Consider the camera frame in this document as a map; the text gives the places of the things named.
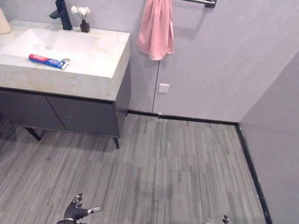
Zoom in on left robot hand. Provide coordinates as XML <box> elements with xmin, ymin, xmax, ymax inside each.
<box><xmin>63</xmin><ymin>191</ymin><xmax>103</xmax><ymax>224</ymax></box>

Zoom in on dark vanity cabinet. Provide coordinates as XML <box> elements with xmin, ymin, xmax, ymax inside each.
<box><xmin>0</xmin><ymin>48</ymin><xmax>135</xmax><ymax>155</ymax></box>

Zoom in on red and blue toothpaste tube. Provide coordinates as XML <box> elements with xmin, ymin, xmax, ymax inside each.
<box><xmin>27</xmin><ymin>52</ymin><xmax>71</xmax><ymax>72</ymax></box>

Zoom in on white marble washbasin counter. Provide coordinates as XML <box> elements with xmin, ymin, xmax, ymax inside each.
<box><xmin>0</xmin><ymin>12</ymin><xmax>135</xmax><ymax>108</ymax></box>

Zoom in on white flowers in dark vase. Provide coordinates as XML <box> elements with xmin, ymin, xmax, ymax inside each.
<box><xmin>67</xmin><ymin>4</ymin><xmax>94</xmax><ymax>34</ymax></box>

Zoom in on black faucet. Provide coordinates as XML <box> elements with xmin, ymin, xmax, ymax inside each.
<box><xmin>43</xmin><ymin>0</ymin><xmax>78</xmax><ymax>31</ymax></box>

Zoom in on pink towel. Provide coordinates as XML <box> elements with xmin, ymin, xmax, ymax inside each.
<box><xmin>133</xmin><ymin>0</ymin><xmax>183</xmax><ymax>65</ymax></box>

